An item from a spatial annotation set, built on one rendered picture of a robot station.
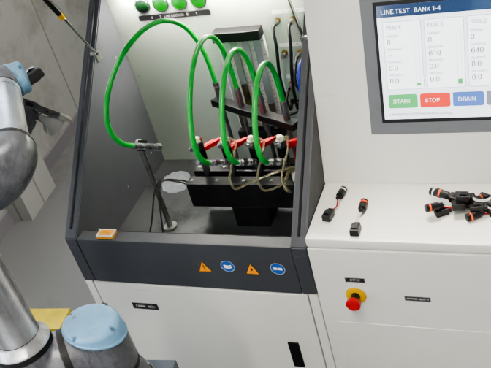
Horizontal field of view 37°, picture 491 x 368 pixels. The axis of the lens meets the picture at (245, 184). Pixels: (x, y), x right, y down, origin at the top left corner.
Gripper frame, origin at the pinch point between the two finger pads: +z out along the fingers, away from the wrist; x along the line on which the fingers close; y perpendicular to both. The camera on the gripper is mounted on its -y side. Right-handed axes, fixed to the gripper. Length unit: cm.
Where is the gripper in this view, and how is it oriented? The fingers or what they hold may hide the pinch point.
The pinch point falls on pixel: (69, 117)
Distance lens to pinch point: 188.3
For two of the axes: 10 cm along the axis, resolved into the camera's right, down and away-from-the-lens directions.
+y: -3.3, 9.4, 0.0
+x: 5.0, 1.8, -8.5
